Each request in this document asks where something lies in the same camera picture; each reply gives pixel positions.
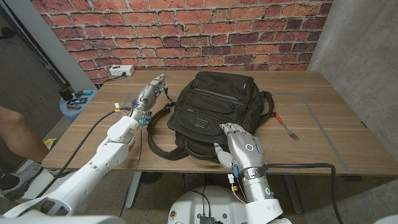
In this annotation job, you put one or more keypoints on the round blue stool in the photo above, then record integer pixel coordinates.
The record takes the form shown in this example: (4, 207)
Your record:
(70, 113)

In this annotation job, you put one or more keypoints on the black round fan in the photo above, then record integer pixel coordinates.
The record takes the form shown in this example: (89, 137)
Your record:
(151, 178)

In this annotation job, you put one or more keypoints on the white table leg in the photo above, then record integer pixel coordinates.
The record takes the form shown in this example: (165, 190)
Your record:
(295, 196)
(133, 189)

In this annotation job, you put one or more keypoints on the black backpack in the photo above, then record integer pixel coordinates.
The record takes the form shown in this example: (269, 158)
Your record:
(214, 99)

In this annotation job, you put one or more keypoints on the grey and black sneaker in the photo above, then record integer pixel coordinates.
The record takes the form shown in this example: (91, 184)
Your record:
(15, 182)

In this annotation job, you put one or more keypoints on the small black box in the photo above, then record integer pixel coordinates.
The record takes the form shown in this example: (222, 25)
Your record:
(66, 93)

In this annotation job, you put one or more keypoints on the teal small item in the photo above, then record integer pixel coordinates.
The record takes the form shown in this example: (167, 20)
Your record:
(88, 92)

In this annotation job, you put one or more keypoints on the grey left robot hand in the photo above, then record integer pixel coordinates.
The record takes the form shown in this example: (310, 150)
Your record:
(147, 95)

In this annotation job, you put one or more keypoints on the black phone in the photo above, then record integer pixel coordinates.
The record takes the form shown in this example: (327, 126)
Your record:
(77, 101)

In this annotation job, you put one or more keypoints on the red brick print backdrop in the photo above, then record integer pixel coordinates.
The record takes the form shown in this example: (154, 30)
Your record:
(186, 31)

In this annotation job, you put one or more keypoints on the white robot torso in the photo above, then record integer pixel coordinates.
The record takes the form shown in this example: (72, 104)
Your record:
(211, 202)

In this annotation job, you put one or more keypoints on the white power strip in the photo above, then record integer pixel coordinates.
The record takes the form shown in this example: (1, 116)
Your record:
(121, 70)

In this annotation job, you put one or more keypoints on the yellow object on floor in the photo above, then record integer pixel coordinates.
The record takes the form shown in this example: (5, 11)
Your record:
(48, 144)

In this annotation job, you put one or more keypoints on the person's bare leg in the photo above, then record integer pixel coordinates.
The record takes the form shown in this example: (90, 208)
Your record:
(18, 137)

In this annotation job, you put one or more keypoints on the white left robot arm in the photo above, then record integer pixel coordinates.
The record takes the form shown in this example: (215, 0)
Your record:
(93, 168)

